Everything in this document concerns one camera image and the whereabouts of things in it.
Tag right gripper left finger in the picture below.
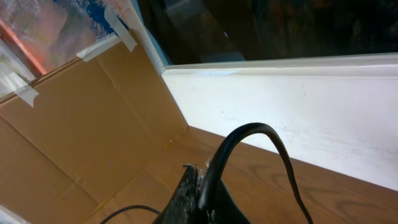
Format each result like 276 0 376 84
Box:
153 164 200 224

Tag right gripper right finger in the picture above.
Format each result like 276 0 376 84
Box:
203 159 250 224

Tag black usb cable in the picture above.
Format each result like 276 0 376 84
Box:
99 122 314 224

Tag cardboard side panel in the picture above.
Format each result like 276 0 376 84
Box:
1 43 187 223

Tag dark glass window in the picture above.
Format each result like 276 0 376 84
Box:
137 0 397 65

